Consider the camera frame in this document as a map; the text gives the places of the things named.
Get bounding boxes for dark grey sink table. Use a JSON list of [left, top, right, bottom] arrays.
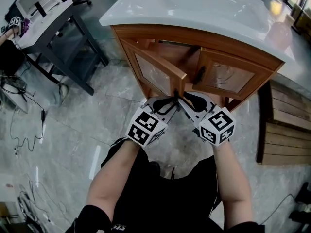
[[18, 0, 109, 96]]

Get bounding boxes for person's right forearm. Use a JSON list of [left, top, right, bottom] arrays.
[[212, 141, 256, 231]]

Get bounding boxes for wooden vanity cabinet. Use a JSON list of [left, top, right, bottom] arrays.
[[110, 24, 285, 113]]

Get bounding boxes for black faucet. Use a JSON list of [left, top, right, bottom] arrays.
[[34, 1, 48, 18]]

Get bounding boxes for wooden slatted steps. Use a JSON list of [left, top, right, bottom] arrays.
[[256, 80, 311, 166]]

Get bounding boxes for white ceramic sink basin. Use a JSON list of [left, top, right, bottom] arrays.
[[99, 0, 298, 63]]

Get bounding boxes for pink translucent bottle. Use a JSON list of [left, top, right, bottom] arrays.
[[266, 13, 296, 49]]

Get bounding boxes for person's left forearm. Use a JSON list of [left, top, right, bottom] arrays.
[[86, 139, 141, 226]]

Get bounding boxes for long black floor cable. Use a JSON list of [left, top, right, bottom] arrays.
[[259, 193, 300, 226]]

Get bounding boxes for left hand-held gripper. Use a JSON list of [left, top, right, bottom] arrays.
[[125, 96, 181, 147]]

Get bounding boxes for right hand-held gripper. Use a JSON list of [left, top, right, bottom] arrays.
[[179, 92, 236, 147]]

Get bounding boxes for tangle of floor cables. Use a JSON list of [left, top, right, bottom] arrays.
[[16, 173, 64, 233]]

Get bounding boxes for black power adapter cable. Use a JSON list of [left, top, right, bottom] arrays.
[[9, 91, 47, 155]]

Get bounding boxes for wooden cabinet door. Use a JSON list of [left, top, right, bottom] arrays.
[[119, 37, 188, 98], [192, 47, 274, 101]]

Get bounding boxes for white sink top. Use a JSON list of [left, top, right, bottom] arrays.
[[18, 0, 74, 50]]

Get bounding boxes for person's black clothing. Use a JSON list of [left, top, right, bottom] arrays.
[[65, 137, 266, 233]]

